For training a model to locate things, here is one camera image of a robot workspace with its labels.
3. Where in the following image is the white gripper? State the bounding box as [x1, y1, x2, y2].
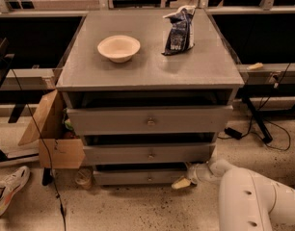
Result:
[172, 162, 219, 190]

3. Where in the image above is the grey bottom drawer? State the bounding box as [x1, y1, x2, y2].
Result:
[94, 168, 186, 186]

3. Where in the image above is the grey drawer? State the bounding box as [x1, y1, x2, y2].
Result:
[84, 142, 215, 165]
[94, 168, 186, 186]
[67, 106, 232, 136]

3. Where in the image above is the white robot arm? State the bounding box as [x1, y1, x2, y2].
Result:
[172, 159, 295, 231]

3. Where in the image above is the grey top drawer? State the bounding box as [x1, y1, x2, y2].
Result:
[67, 106, 232, 136]

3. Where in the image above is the grey middle drawer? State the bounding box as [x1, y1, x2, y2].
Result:
[84, 142, 215, 165]

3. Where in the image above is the grey drawer cabinet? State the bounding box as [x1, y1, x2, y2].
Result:
[55, 9, 245, 187]

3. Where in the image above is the black table leg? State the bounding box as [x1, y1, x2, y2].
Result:
[242, 92, 273, 143]

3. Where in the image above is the plastic cup on floor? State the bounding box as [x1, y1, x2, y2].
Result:
[75, 168, 93, 190]

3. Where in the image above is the brown cardboard box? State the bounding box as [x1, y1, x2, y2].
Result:
[18, 90, 85, 168]

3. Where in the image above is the small yellow sponge piece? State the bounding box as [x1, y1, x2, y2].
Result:
[247, 63, 263, 70]

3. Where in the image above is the blue white chip bag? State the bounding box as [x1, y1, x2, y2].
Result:
[163, 5, 196, 56]

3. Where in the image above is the white sneaker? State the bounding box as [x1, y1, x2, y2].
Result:
[0, 166, 30, 217]

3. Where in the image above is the black power adapter with cable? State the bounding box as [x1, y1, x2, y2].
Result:
[217, 117, 292, 152]

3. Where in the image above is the black floor cable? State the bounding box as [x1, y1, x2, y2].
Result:
[9, 67, 67, 231]

